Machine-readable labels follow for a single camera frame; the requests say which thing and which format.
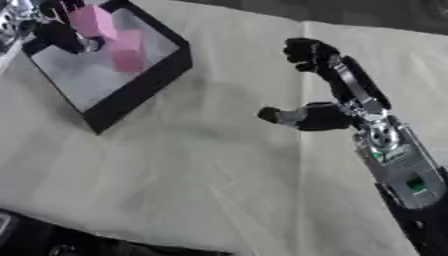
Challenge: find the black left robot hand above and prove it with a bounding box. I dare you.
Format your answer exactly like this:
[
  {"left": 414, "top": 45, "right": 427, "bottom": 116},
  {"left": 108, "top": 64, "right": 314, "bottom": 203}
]
[{"left": 33, "top": 0, "right": 109, "bottom": 55}]

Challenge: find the pink rectangular block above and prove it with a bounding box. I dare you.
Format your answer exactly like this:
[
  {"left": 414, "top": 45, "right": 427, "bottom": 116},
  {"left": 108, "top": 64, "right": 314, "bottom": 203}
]
[
  {"left": 66, "top": 3, "right": 121, "bottom": 42},
  {"left": 108, "top": 29, "right": 147, "bottom": 74}
]

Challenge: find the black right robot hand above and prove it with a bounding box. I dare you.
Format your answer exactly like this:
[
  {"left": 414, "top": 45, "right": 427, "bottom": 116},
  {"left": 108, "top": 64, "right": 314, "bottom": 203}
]
[{"left": 255, "top": 37, "right": 394, "bottom": 133}]

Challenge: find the black box with white inside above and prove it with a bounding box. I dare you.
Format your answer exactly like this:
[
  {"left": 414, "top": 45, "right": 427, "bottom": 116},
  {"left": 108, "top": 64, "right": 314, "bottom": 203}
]
[{"left": 21, "top": 0, "right": 195, "bottom": 135}]

